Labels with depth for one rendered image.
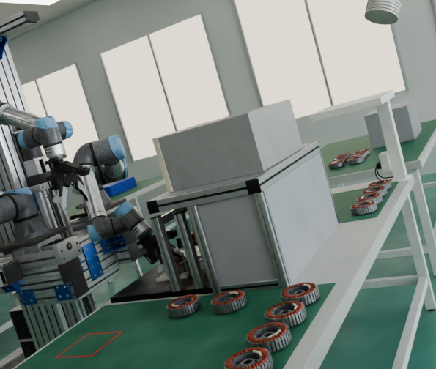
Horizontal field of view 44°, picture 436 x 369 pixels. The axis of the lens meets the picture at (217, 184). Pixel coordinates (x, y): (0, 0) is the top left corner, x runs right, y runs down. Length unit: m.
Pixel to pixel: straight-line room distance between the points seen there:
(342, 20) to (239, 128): 4.92
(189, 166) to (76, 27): 6.63
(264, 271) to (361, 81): 4.98
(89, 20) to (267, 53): 2.75
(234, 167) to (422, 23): 4.86
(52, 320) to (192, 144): 1.40
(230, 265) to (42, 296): 1.13
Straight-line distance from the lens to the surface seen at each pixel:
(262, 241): 1.77
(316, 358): 1.38
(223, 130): 1.84
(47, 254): 2.51
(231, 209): 1.78
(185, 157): 1.92
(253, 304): 1.72
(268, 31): 6.91
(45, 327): 3.01
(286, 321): 1.48
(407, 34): 6.52
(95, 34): 8.22
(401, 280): 3.18
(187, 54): 7.40
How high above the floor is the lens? 1.35
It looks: 7 degrees down
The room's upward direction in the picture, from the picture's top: 16 degrees counter-clockwise
